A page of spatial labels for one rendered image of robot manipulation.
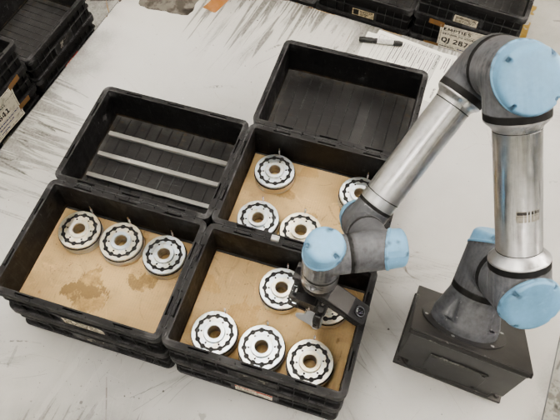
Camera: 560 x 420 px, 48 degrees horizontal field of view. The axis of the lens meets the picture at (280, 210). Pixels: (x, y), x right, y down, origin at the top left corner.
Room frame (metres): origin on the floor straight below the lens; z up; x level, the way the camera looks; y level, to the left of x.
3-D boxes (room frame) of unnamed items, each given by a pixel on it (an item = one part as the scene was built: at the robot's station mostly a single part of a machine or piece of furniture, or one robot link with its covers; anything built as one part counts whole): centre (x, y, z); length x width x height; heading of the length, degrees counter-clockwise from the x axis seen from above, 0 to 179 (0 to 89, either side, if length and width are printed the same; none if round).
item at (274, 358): (0.42, 0.04, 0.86); 0.10 x 0.10 x 0.01
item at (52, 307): (0.61, 0.40, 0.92); 0.40 x 0.30 x 0.02; 73
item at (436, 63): (1.38, -0.40, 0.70); 0.33 x 0.23 x 0.01; 67
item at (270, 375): (0.49, 0.02, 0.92); 0.40 x 0.30 x 0.02; 73
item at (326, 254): (0.50, -0.08, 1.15); 0.09 x 0.08 x 0.11; 97
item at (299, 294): (0.50, -0.07, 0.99); 0.09 x 0.08 x 0.12; 67
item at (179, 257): (0.64, 0.27, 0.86); 0.10 x 0.10 x 0.01
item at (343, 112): (1.06, -0.16, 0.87); 0.40 x 0.30 x 0.11; 73
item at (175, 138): (0.89, 0.31, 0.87); 0.40 x 0.30 x 0.11; 73
